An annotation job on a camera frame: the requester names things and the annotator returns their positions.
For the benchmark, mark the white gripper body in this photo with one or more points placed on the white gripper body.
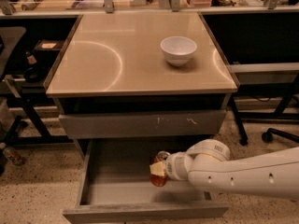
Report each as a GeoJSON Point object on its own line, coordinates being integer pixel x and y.
{"type": "Point", "coordinates": [171, 168]}

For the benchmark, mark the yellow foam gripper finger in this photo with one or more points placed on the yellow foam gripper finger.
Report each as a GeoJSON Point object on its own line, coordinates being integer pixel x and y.
{"type": "Point", "coordinates": [158, 168]}

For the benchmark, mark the red coke can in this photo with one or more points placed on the red coke can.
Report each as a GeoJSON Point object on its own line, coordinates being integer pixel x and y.
{"type": "Point", "coordinates": [159, 181]}

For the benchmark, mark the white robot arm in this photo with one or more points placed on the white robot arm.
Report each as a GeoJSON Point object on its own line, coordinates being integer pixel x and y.
{"type": "Point", "coordinates": [208, 167]}

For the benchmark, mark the open middle drawer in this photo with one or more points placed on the open middle drawer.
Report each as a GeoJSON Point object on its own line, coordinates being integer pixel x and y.
{"type": "Point", "coordinates": [115, 185]}

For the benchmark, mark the grey drawer cabinet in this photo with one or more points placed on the grey drawer cabinet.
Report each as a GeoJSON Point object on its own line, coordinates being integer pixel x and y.
{"type": "Point", "coordinates": [113, 63]}

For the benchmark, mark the closed top drawer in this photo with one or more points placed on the closed top drawer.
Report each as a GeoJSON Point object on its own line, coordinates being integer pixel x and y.
{"type": "Point", "coordinates": [147, 124]}

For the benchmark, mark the black office chair base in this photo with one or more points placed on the black office chair base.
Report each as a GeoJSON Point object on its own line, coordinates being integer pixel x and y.
{"type": "Point", "coordinates": [267, 137]}

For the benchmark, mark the white bowl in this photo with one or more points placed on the white bowl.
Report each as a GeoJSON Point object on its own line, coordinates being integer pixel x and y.
{"type": "Point", "coordinates": [178, 50]}

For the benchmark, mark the plastic bottle on floor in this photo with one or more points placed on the plastic bottle on floor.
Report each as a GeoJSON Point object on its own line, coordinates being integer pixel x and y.
{"type": "Point", "coordinates": [11, 154]}

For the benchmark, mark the grey office chair left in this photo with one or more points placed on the grey office chair left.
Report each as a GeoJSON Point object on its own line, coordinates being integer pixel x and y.
{"type": "Point", "coordinates": [10, 37]}

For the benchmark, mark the black desk frame leg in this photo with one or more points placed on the black desk frame leg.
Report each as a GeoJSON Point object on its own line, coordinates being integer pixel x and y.
{"type": "Point", "coordinates": [243, 135]}

